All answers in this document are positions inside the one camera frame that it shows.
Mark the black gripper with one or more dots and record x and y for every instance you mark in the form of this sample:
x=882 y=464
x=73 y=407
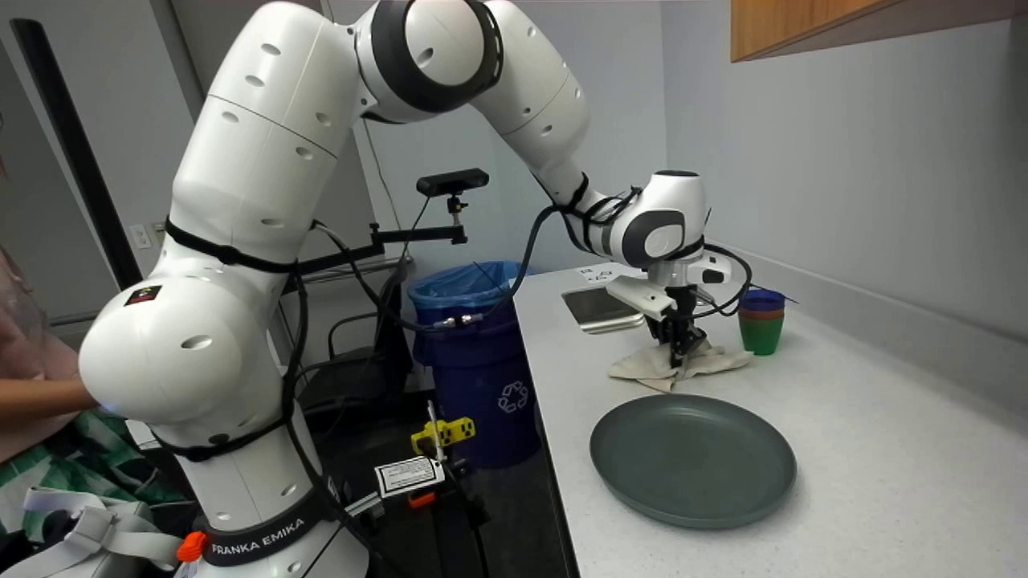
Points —
x=676 y=306

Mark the white cloth towel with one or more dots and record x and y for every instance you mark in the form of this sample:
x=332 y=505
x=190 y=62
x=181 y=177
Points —
x=643 y=369

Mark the person's bare forearm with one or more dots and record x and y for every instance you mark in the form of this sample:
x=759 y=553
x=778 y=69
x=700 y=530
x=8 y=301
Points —
x=43 y=397

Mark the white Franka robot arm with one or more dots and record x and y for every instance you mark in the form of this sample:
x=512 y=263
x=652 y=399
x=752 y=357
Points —
x=268 y=138

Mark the wooden cabinet door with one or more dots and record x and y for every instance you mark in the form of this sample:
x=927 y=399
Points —
x=781 y=20

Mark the green plastic cup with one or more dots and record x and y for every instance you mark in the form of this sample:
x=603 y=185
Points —
x=761 y=338

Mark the steel sink basin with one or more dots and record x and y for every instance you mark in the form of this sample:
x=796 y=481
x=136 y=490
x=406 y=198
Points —
x=598 y=310

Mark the orange plastic cup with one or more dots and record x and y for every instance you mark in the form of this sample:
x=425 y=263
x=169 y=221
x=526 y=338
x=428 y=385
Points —
x=761 y=317

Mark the blue plastic cup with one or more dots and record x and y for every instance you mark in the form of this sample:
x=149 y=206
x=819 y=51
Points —
x=761 y=304

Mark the small white sticker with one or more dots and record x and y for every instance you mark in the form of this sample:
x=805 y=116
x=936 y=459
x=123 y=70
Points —
x=603 y=273

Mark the dark green plate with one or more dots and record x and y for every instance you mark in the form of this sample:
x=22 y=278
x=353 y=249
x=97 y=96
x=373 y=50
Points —
x=695 y=459

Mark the blue recycling bin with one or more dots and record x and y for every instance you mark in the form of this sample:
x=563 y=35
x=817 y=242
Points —
x=476 y=372

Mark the blue bin liner bag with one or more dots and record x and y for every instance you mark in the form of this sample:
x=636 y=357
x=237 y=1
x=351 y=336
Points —
x=461 y=287

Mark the yellow clamp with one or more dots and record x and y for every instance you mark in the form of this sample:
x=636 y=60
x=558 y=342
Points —
x=436 y=439

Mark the white label tag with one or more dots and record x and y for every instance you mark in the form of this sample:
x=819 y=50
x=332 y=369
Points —
x=406 y=475

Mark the orange knob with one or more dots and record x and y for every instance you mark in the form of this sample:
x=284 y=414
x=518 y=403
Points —
x=190 y=546

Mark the person in patterned clothes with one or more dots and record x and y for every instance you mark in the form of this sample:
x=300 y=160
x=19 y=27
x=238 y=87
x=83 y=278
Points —
x=75 y=459

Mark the black pole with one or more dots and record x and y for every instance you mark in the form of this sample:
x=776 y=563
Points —
x=75 y=148

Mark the black camera on boom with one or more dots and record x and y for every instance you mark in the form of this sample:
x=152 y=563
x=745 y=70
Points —
x=452 y=182

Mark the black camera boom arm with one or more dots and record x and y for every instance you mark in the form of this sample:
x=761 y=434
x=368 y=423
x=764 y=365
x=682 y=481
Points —
x=422 y=233

